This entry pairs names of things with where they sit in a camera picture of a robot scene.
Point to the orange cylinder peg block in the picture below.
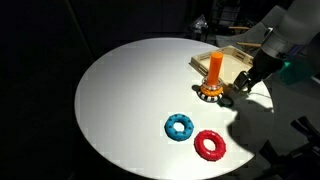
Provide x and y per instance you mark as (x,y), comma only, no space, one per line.
(215,68)

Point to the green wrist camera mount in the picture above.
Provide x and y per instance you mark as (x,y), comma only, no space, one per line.
(295,71)

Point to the wooden frame furniture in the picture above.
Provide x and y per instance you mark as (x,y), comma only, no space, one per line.
(238,27)

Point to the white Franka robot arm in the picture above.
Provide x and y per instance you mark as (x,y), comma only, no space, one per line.
(296,23)

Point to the crumpled clear plastic bag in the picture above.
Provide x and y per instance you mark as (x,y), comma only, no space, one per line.
(199,24)

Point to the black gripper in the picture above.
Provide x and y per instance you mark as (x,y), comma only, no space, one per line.
(265,66)

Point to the light wooden tray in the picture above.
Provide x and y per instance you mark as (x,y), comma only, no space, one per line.
(230,65)

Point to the black tripod clamp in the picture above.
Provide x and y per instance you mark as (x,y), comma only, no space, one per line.
(306,128)

